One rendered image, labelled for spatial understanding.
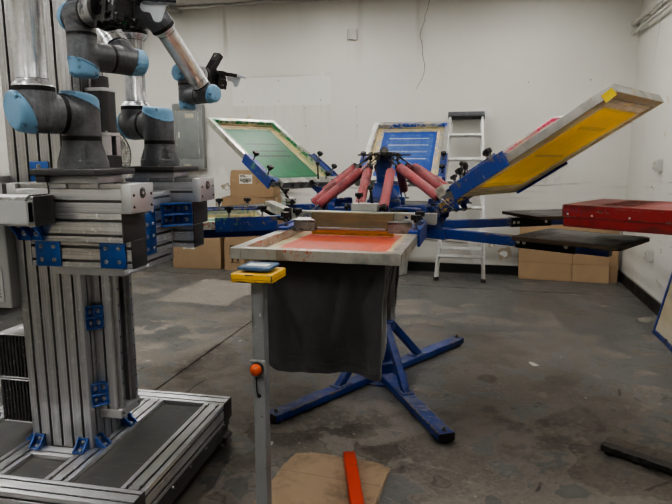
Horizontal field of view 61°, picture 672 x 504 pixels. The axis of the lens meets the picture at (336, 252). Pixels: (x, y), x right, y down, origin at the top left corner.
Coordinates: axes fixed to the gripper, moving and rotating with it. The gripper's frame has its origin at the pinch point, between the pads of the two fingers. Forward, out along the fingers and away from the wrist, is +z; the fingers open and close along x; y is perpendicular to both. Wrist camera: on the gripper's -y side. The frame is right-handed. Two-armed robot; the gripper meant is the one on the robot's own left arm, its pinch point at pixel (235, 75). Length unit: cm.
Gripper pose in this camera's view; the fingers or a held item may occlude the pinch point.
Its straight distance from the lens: 291.9
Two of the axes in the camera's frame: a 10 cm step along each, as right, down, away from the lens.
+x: 8.1, 2.3, -5.4
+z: 5.8, -1.3, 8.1
